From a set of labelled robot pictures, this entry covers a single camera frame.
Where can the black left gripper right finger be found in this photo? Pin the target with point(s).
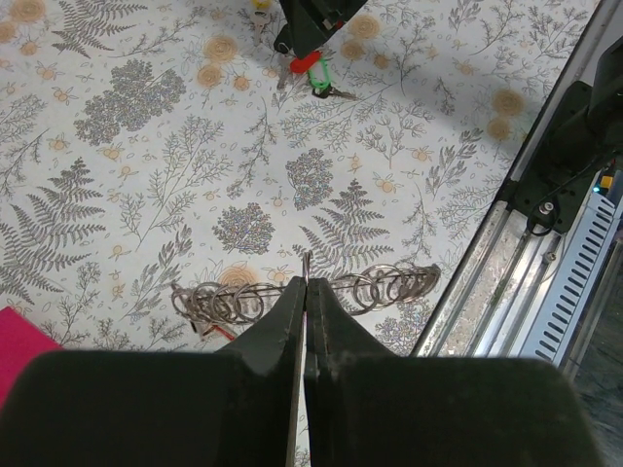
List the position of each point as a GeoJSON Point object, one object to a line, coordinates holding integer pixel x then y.
{"type": "Point", "coordinates": [369, 407]}

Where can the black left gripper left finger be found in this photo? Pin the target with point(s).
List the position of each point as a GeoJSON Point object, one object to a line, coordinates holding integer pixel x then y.
{"type": "Point", "coordinates": [233, 407]}

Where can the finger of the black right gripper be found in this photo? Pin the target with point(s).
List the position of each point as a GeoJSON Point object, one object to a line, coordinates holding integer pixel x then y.
{"type": "Point", "coordinates": [312, 23]}

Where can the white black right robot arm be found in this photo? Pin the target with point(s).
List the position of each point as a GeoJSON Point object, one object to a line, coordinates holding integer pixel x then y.
{"type": "Point", "coordinates": [471, 57]}

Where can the yellow tag key set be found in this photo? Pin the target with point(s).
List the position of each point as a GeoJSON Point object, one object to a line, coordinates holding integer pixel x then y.
{"type": "Point", "coordinates": [260, 15]}

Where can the green tag key set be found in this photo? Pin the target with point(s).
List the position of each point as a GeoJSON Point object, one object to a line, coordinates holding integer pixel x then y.
{"type": "Point", "coordinates": [322, 85]}

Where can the floral tablecloth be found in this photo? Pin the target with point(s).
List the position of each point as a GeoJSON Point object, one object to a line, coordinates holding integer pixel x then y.
{"type": "Point", "coordinates": [144, 143]}

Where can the pink folded cloth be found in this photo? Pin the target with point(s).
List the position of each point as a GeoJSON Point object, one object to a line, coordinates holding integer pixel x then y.
{"type": "Point", "coordinates": [20, 343]}

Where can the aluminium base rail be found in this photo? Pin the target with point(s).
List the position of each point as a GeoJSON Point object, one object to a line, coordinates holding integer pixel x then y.
{"type": "Point", "coordinates": [494, 295]}

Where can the blue slotted cable duct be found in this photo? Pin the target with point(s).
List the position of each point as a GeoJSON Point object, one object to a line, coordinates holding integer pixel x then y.
{"type": "Point", "coordinates": [576, 273]}

